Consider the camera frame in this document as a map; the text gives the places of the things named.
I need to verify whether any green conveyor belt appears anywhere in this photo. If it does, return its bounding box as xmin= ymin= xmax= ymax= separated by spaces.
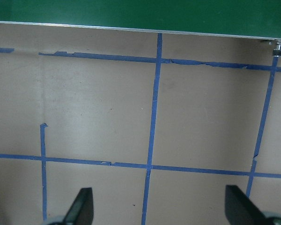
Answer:
xmin=0 ymin=0 xmax=281 ymax=58

